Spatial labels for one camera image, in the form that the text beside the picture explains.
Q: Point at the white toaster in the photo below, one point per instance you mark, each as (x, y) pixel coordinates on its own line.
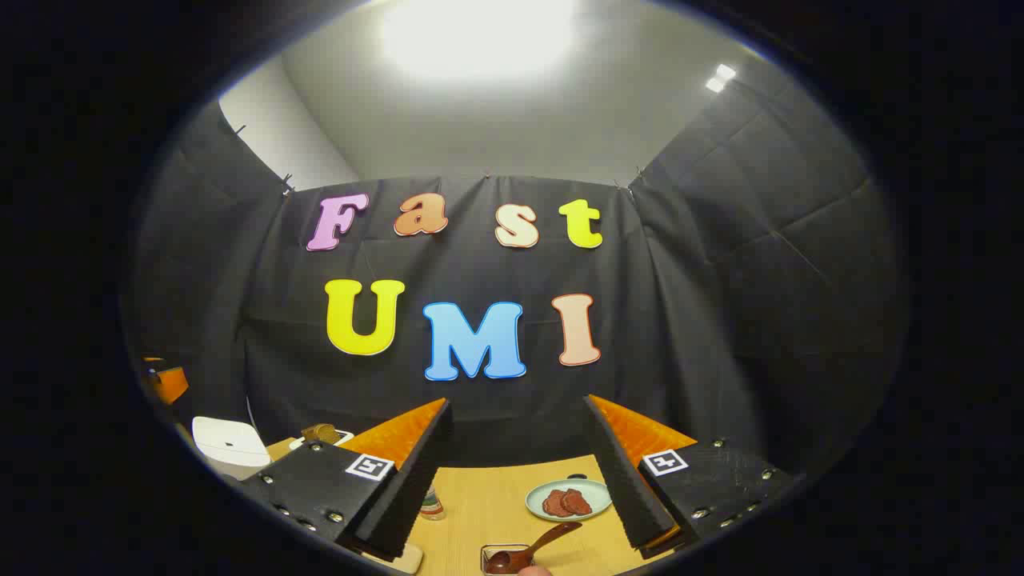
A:
(346, 437)

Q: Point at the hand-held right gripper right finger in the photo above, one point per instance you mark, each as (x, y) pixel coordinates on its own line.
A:
(624, 480)

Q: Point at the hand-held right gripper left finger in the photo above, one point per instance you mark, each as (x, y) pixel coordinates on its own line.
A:
(416, 472)

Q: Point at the brown bread slice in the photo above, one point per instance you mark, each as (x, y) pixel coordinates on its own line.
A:
(318, 433)

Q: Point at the brown wooden spoon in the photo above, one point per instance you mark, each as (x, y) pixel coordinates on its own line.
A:
(548, 538)

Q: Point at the pale green plate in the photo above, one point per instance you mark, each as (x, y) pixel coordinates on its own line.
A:
(596, 496)

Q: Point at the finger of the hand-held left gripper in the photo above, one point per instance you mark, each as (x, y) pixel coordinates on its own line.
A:
(166, 384)

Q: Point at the clear plastic bottle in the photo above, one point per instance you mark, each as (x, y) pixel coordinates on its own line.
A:
(433, 504)

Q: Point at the large ceiling light panel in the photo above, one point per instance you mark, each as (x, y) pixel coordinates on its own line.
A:
(480, 36)

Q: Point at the small ceiling light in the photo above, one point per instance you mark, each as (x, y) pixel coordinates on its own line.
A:
(720, 78)

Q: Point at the white rice cooker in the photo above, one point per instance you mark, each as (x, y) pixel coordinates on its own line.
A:
(228, 444)

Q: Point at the red meat slice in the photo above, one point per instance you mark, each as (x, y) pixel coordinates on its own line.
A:
(578, 502)
(554, 504)

